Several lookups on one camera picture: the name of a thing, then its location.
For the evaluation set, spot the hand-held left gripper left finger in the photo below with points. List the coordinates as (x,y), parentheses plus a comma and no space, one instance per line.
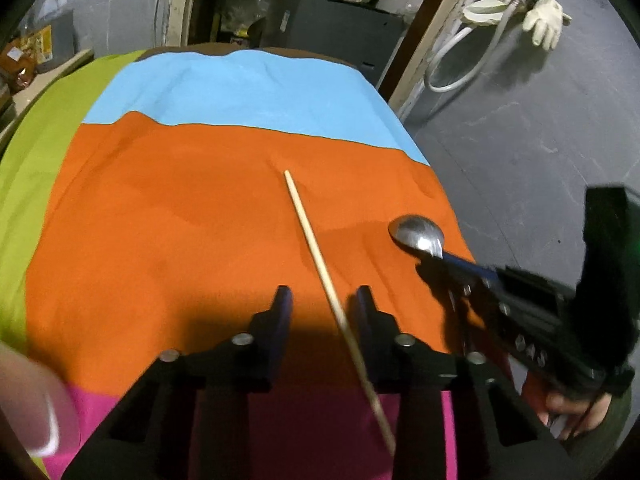
(281,330)

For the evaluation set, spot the person's right hand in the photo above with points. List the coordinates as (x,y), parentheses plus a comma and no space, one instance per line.
(570,406)

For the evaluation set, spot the grey box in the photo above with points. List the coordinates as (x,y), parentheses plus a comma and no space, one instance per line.
(62,40)

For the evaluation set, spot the wooden door frame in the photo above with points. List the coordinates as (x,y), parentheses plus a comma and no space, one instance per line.
(430,45)

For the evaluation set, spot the yellow packet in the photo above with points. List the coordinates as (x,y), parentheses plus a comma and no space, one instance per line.
(40,45)

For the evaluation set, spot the person's right forearm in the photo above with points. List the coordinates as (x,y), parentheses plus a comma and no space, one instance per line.
(610,437)

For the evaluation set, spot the colourful striped cloth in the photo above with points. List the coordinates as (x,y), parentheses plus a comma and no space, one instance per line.
(175,210)

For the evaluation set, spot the translucent white plastic cup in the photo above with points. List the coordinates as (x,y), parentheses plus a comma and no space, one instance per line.
(30,400)

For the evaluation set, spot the cream rubber glove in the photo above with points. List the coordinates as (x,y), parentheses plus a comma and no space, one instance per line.
(547,15)
(492,5)

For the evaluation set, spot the small steel spoon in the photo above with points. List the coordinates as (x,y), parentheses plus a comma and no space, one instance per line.
(415,235)

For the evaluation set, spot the dark grey cabinet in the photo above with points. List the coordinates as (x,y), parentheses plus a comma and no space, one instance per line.
(335,25)

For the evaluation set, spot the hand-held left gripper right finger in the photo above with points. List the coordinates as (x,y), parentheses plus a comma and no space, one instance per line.
(364,325)

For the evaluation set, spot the white plastic bottle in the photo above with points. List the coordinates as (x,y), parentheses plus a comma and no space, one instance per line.
(52,0)

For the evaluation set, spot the wooden chopstick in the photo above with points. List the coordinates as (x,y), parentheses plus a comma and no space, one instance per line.
(312,240)

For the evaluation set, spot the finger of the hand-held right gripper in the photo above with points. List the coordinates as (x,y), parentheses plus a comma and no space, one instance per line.
(545,350)
(530,292)

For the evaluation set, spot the brown packet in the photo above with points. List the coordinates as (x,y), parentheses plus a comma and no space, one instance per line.
(17,65)

